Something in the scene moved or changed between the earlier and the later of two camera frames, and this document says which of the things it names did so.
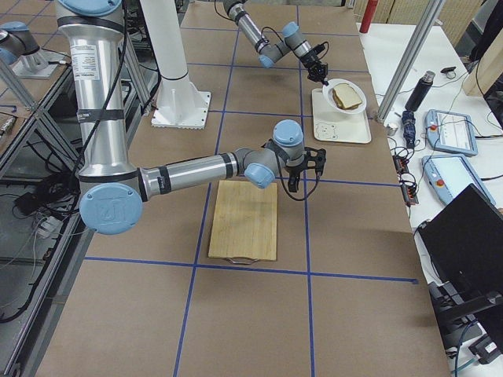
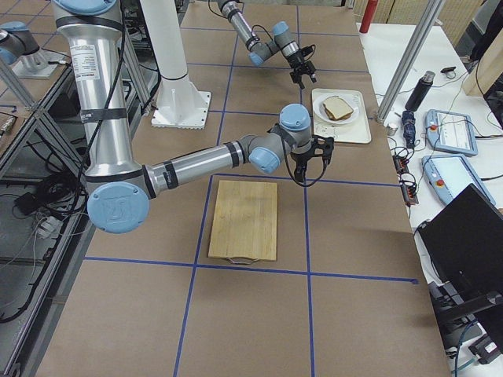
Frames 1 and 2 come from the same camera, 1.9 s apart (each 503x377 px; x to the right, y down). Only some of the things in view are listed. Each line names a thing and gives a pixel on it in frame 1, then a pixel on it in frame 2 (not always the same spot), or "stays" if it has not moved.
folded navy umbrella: x=408 y=120 stays
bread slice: x=340 y=105 -> x=332 y=117
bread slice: x=346 y=95 -> x=337 y=109
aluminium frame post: x=410 y=60 stays
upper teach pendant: x=451 y=132 stays
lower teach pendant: x=449 y=174 stays
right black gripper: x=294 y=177 -> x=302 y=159
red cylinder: x=369 y=12 stays
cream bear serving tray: x=332 y=126 stays
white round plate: x=327 y=92 -> x=335 y=108
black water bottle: x=419 y=91 stays
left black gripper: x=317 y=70 -> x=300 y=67
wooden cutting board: x=244 y=221 stays
